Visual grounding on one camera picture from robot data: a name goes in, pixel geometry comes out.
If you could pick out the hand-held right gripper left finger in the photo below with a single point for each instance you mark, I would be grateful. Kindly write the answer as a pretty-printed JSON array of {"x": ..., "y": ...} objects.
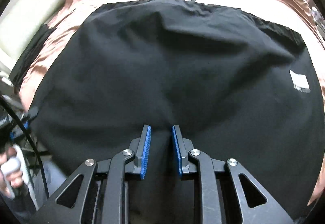
[{"x": 146, "y": 153}]

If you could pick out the black button jacket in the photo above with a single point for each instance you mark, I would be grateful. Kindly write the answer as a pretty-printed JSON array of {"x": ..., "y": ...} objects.
[{"x": 152, "y": 74}]

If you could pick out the cream padded headboard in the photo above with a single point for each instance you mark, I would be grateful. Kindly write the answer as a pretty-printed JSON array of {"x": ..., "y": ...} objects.
[{"x": 25, "y": 10}]

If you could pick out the person's left hand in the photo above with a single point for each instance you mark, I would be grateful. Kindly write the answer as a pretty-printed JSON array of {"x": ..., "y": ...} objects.
[{"x": 17, "y": 180}]

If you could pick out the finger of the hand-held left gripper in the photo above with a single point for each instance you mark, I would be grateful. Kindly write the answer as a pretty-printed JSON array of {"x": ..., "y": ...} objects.
[{"x": 31, "y": 115}]

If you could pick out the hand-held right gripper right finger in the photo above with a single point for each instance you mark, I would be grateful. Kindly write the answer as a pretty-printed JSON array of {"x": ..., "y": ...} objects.
[{"x": 176, "y": 149}]

